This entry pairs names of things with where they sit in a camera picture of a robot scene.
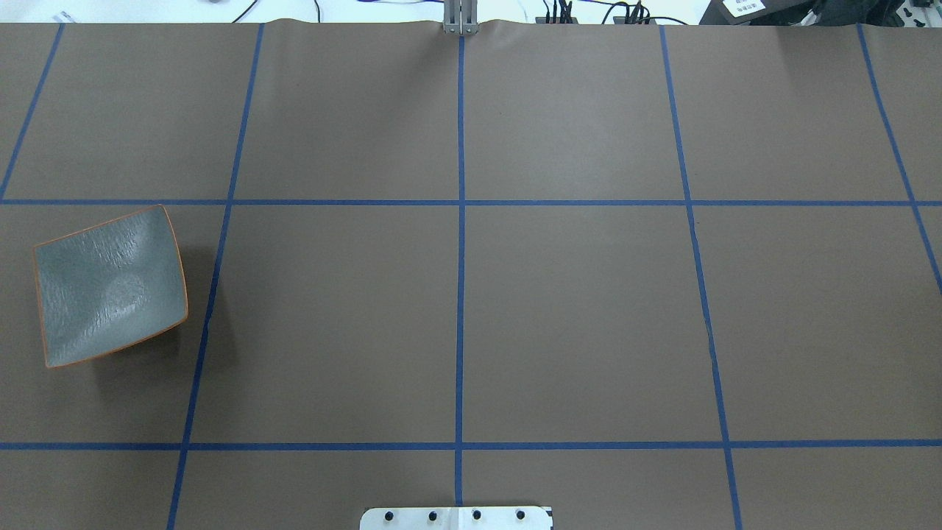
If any grey square plate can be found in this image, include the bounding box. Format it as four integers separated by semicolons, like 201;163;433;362
32;205;189;369

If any grey aluminium post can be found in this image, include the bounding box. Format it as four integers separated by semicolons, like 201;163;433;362
442;0;480;36

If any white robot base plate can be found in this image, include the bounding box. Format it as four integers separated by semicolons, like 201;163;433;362
359;506;554;529

